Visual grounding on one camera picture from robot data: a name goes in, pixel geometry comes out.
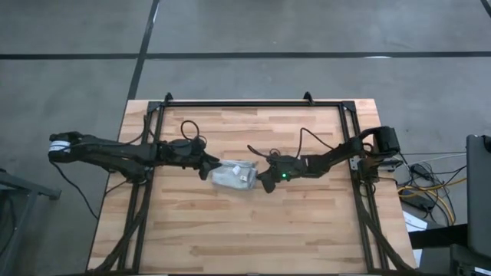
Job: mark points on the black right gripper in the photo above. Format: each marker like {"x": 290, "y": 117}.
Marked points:
{"x": 299, "y": 172}

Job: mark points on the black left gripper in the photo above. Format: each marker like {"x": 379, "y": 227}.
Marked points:
{"x": 172, "y": 157}

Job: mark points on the white waffle weave towel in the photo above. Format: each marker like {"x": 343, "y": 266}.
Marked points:
{"x": 234, "y": 174}

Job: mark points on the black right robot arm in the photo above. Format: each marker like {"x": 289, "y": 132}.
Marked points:
{"x": 333, "y": 157}

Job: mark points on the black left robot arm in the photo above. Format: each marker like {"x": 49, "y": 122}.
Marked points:
{"x": 107, "y": 151}

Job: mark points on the white paper sheet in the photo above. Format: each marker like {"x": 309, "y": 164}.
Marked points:
{"x": 414, "y": 222}

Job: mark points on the black power brick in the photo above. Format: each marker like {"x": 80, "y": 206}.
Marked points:
{"x": 420, "y": 203}

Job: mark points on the black metal stand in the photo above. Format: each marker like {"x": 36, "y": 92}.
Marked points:
{"x": 441, "y": 235}

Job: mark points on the grey metal stand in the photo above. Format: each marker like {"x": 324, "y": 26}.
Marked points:
{"x": 23, "y": 188}

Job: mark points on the grey equipment case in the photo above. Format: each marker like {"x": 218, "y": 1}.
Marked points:
{"x": 479, "y": 191}

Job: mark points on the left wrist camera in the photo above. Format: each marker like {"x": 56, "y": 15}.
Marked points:
{"x": 195, "y": 145}

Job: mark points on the black metal table frame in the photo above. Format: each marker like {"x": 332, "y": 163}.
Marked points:
{"x": 249, "y": 103}

